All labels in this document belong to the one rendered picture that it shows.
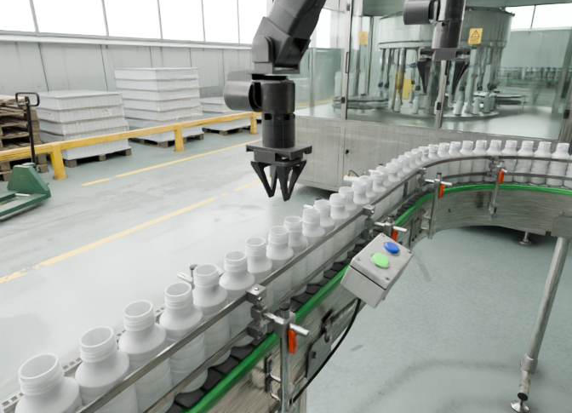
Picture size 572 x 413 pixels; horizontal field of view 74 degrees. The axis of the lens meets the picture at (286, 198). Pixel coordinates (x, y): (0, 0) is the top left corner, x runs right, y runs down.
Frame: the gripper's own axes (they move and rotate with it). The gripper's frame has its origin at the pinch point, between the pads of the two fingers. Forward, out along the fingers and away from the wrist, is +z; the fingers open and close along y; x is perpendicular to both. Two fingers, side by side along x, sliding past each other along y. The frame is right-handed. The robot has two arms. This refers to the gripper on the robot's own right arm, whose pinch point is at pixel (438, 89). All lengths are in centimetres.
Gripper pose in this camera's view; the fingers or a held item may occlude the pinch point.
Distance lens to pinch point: 100.0
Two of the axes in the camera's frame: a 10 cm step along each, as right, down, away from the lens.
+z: -0.1, 9.4, 3.5
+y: -8.2, -2.0, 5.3
